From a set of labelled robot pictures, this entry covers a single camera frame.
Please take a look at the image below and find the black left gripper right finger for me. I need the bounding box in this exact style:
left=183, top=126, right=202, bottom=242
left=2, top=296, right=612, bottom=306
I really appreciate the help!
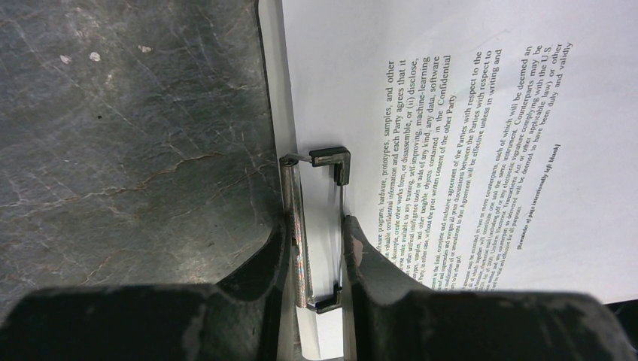
left=342, top=216, right=636, bottom=360

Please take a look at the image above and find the white clipboard metal clip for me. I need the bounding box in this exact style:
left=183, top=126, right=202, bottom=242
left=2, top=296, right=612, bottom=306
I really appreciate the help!
left=257, top=1, right=345, bottom=360

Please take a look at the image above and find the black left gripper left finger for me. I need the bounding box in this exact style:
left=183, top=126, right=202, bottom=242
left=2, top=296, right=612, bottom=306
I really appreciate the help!
left=1, top=223, right=290, bottom=360

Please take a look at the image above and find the white paper sheet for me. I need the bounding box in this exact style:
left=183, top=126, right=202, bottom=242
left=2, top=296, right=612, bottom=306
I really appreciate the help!
left=282, top=1, right=637, bottom=303

